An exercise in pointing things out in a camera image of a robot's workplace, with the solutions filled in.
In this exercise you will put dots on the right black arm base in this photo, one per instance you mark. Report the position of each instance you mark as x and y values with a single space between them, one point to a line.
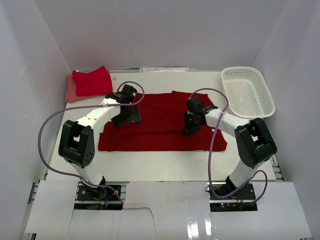
239 202

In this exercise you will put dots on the folded bright red t-shirt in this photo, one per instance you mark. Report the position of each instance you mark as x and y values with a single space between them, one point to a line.
95 83

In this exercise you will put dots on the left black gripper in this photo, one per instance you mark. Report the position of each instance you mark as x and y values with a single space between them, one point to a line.
130 117

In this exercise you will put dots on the dark red t-shirt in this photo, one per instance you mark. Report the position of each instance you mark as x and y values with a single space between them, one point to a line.
162 128

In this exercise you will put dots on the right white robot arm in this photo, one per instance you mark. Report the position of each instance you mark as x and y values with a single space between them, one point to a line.
254 142

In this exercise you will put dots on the white perforated plastic basket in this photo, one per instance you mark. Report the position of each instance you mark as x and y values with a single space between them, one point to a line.
247 93

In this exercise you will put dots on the papers at table back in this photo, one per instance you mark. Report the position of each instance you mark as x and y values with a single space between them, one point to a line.
163 69

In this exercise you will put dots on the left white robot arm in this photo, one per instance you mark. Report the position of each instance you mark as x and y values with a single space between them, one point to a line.
77 141

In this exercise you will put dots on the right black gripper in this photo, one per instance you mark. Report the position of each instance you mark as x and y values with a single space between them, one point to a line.
191 126

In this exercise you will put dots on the folded pink t-shirt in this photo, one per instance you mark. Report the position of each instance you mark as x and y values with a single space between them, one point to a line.
70 95

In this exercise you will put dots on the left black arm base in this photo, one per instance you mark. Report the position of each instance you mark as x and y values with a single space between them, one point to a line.
104 200

